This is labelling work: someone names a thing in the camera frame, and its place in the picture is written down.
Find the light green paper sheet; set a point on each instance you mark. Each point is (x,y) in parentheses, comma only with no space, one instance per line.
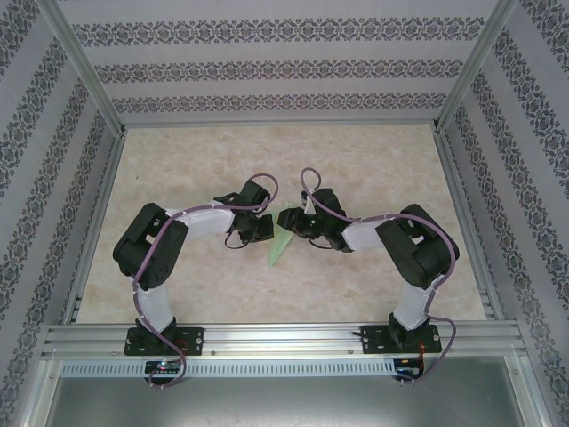
(278,249)

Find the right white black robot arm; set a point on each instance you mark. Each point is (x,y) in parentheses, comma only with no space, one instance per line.
(362,233)

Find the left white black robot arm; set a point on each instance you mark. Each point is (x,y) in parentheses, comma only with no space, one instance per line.
(204,222)

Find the grey sheet metal panel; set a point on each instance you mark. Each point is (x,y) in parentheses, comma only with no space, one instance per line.
(284,405)

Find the aluminium mounting rail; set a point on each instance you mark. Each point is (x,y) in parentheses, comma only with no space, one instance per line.
(284,338)

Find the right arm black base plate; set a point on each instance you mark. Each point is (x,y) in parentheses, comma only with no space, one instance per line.
(373,338)

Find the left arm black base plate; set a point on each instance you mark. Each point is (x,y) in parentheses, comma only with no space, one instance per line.
(193,340)

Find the aluminium side rail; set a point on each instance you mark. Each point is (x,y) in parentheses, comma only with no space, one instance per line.
(97,222)
(453,178)

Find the aluminium frame post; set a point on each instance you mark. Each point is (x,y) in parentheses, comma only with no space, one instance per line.
(83,62)
(475,62)
(526,391)
(42,391)

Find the aluminium lower frame post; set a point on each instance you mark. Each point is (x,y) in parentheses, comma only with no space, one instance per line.
(42,391)
(526,391)

